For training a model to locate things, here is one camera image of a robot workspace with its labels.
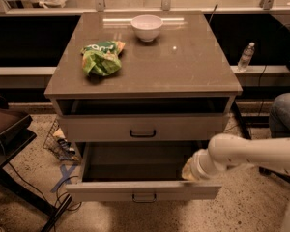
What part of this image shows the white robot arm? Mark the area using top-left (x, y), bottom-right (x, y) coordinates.
top-left (182, 133), bottom-right (290, 181)

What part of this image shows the white bowl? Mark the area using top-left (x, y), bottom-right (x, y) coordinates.
top-left (130, 14), bottom-right (163, 42)

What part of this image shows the black chair leg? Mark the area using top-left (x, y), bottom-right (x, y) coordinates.
top-left (259, 167), bottom-right (290, 184)

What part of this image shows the drawer with black handle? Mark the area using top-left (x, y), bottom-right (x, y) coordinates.
top-left (58, 114), bottom-right (229, 142)
top-left (67, 141), bottom-right (221, 203)

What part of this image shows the black stand with tray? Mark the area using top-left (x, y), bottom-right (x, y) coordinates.
top-left (0, 95), bottom-right (73, 232)

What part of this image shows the blue tape cross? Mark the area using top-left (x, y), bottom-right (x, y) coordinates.
top-left (50, 164), bottom-right (77, 193)

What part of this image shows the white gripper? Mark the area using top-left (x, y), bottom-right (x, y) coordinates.
top-left (182, 149), bottom-right (226, 181)

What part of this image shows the clear plastic water bottle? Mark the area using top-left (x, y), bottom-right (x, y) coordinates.
top-left (238, 43), bottom-right (255, 72)

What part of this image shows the grey drawer cabinet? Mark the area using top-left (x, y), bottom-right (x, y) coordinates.
top-left (43, 10), bottom-right (243, 147)

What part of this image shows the green chip bag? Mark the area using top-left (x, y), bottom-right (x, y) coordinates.
top-left (81, 41), bottom-right (126, 76)

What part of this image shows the black cable on floor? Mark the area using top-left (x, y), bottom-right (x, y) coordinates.
top-left (7, 161), bottom-right (85, 213)

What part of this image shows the person leg in jeans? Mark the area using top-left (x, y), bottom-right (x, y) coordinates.
top-left (269, 93), bottom-right (290, 138)

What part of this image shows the wire basket with items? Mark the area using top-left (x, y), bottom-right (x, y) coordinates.
top-left (43, 120), bottom-right (78, 161)

